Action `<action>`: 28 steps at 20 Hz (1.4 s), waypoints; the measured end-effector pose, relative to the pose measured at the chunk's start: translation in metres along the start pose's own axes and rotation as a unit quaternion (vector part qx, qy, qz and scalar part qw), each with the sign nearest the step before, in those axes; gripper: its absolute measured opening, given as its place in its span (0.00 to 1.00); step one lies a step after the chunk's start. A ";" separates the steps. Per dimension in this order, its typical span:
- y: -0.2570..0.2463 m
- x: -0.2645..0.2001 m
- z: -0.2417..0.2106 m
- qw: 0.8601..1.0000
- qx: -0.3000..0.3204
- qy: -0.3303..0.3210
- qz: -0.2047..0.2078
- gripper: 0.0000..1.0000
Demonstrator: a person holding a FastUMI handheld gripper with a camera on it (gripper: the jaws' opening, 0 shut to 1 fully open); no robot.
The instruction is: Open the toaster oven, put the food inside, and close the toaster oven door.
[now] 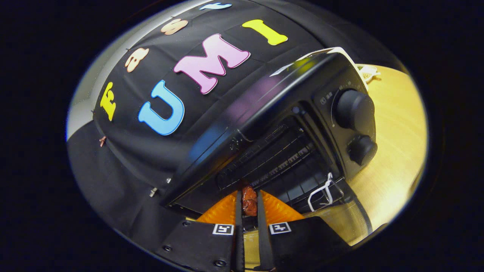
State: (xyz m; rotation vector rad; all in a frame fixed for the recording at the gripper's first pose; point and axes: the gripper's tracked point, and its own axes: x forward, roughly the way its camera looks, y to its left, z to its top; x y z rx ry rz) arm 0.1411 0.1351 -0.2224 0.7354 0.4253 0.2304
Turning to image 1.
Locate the red cloth clip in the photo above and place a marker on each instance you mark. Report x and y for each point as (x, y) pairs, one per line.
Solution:
(102, 141)

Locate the reddish-brown meat piece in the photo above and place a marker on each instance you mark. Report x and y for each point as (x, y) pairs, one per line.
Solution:
(249, 200)

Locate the silver cloth clip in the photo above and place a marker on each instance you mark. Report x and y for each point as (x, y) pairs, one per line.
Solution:
(152, 192)

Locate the white pop-up toaster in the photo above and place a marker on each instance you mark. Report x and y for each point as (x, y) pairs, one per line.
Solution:
(342, 50)

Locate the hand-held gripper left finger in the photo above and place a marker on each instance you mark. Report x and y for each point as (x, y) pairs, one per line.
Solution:
(239, 226)

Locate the black toaster oven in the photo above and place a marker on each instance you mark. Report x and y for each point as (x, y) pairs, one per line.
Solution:
(264, 102)

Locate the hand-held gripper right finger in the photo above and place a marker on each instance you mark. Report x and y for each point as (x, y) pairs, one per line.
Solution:
(261, 234)

